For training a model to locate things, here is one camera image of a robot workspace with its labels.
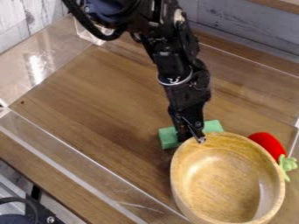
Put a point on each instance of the black equipment base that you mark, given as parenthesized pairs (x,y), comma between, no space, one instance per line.
(31,212)

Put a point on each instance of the green foam block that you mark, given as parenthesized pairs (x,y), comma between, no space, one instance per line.
(169,137)

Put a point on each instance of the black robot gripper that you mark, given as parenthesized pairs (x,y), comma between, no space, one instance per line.
(189,93)

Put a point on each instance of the brown wooden bowl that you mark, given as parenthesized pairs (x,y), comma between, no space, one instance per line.
(226,181)

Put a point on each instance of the clear acrylic corner bracket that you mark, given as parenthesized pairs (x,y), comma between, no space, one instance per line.
(86,35)

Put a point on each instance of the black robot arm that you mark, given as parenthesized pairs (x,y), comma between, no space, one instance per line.
(158,25)

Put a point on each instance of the red plush strawberry toy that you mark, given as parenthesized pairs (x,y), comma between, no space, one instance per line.
(270,143)

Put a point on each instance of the clear acrylic front barrier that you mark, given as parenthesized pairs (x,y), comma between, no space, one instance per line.
(99,163)

